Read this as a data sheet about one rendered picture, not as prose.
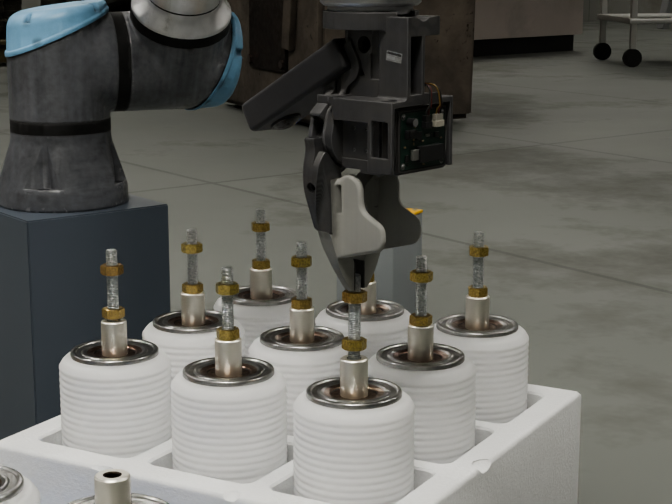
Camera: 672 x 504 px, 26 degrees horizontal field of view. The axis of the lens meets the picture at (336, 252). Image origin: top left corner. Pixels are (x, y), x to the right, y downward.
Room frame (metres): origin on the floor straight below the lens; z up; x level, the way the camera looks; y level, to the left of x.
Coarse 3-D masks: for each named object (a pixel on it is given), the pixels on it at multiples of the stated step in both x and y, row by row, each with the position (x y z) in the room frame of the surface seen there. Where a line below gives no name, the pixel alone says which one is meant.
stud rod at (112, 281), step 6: (108, 252) 1.21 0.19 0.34; (114, 252) 1.21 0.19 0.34; (108, 258) 1.21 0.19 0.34; (114, 258) 1.21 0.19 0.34; (108, 264) 1.21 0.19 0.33; (114, 264) 1.21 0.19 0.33; (108, 276) 1.21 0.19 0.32; (114, 276) 1.21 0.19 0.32; (108, 282) 1.21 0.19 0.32; (114, 282) 1.21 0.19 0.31; (108, 288) 1.21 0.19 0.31; (114, 288) 1.21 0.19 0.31; (108, 294) 1.21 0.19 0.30; (114, 294) 1.21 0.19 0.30; (108, 300) 1.21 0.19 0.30; (114, 300) 1.21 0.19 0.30; (108, 306) 1.21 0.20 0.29; (114, 306) 1.21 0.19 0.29
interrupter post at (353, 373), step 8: (344, 360) 1.09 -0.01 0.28; (352, 360) 1.09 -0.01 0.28; (360, 360) 1.09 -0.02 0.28; (344, 368) 1.09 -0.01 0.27; (352, 368) 1.09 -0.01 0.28; (360, 368) 1.09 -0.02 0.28; (344, 376) 1.09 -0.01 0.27; (352, 376) 1.09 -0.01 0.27; (360, 376) 1.09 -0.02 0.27; (344, 384) 1.09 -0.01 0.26; (352, 384) 1.09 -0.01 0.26; (360, 384) 1.09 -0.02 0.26; (344, 392) 1.09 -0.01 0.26; (352, 392) 1.09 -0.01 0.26; (360, 392) 1.09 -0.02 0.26
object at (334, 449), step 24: (312, 408) 1.07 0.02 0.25; (384, 408) 1.06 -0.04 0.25; (408, 408) 1.08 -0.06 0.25; (312, 432) 1.06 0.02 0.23; (336, 432) 1.05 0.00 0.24; (360, 432) 1.05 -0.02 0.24; (384, 432) 1.06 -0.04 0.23; (408, 432) 1.08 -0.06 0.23; (312, 456) 1.06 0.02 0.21; (336, 456) 1.05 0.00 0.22; (360, 456) 1.05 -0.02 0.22; (384, 456) 1.06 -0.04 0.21; (408, 456) 1.07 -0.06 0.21; (312, 480) 1.06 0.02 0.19; (336, 480) 1.05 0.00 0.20; (360, 480) 1.05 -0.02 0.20; (384, 480) 1.05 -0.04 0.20; (408, 480) 1.08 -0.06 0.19
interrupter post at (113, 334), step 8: (104, 320) 1.21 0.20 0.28; (120, 320) 1.21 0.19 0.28; (104, 328) 1.20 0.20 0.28; (112, 328) 1.20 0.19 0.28; (120, 328) 1.20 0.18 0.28; (104, 336) 1.20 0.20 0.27; (112, 336) 1.20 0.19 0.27; (120, 336) 1.20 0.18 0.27; (104, 344) 1.20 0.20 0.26; (112, 344) 1.20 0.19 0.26; (120, 344) 1.20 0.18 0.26; (104, 352) 1.20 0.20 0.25; (112, 352) 1.20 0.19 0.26; (120, 352) 1.20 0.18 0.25
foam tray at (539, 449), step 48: (528, 384) 1.35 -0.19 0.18; (48, 432) 1.21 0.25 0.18; (480, 432) 1.22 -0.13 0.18; (528, 432) 1.21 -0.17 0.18; (576, 432) 1.32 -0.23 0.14; (48, 480) 1.15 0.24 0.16; (144, 480) 1.10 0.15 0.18; (192, 480) 1.09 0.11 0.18; (288, 480) 1.11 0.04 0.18; (432, 480) 1.09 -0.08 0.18; (480, 480) 1.12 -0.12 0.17; (528, 480) 1.22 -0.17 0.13; (576, 480) 1.32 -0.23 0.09
